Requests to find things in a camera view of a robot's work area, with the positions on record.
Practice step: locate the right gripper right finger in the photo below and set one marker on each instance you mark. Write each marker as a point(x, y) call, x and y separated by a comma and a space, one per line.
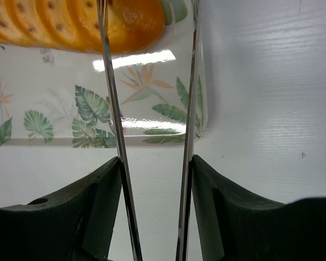
point(237, 224)

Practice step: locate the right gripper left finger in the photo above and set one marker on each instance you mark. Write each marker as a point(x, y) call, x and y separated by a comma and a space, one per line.
point(75, 222)

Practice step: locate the long seeded fake baguette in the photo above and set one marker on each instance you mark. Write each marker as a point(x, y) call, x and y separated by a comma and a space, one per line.
point(132, 26)

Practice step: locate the floral leaf print tray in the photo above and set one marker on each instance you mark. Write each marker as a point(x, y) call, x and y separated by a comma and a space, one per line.
point(51, 97)

